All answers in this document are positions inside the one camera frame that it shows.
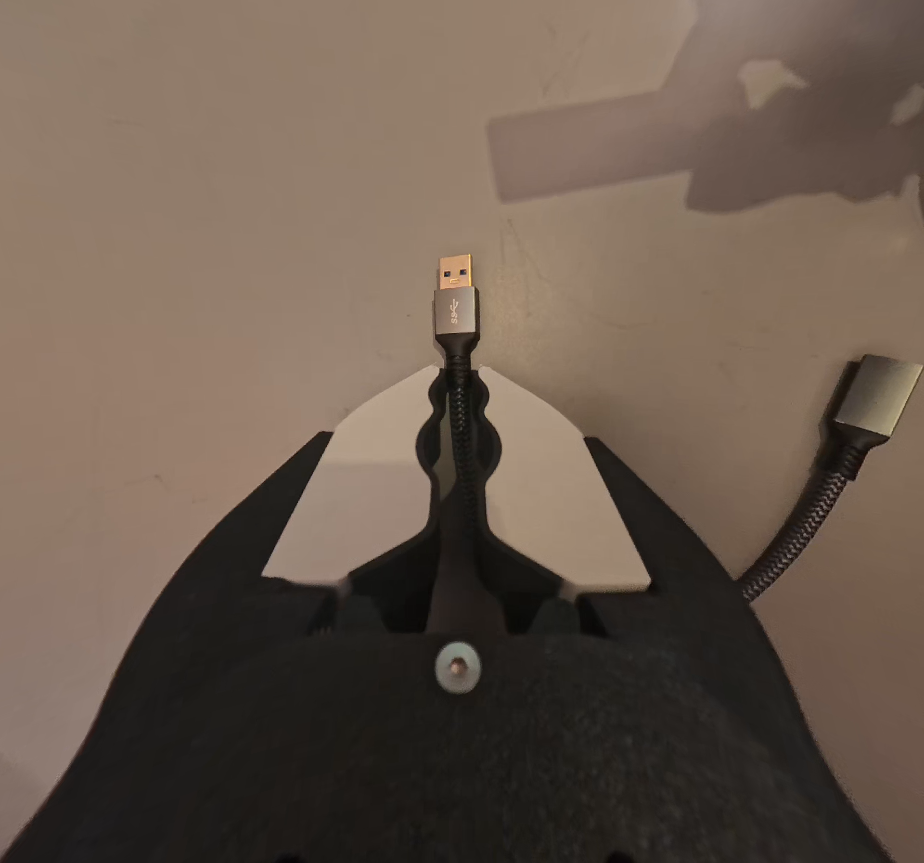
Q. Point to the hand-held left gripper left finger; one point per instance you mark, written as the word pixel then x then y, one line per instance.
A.
pixel 339 509

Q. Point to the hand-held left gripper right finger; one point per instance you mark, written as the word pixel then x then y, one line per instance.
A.
pixel 563 509

